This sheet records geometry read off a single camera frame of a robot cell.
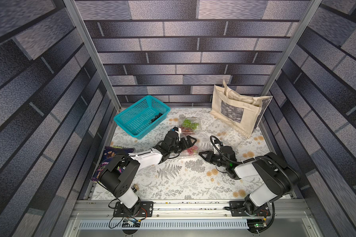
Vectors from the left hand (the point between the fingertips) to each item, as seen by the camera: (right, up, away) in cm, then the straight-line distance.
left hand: (194, 142), depth 85 cm
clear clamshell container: (-5, -9, +8) cm, 13 cm away
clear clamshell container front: (+5, +14, +24) cm, 28 cm away
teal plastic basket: (-38, +15, +29) cm, 50 cm away
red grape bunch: (-3, +6, +16) cm, 17 cm away
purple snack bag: (-57, -8, +12) cm, 58 cm away
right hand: (+3, -7, +4) cm, 9 cm away
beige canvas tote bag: (+33, +17, +8) cm, 38 cm away
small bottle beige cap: (-33, -24, -7) cm, 41 cm away
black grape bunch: (-26, +16, +24) cm, 39 cm away
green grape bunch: (-2, +11, +18) cm, 22 cm away
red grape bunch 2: (0, -6, +7) cm, 9 cm away
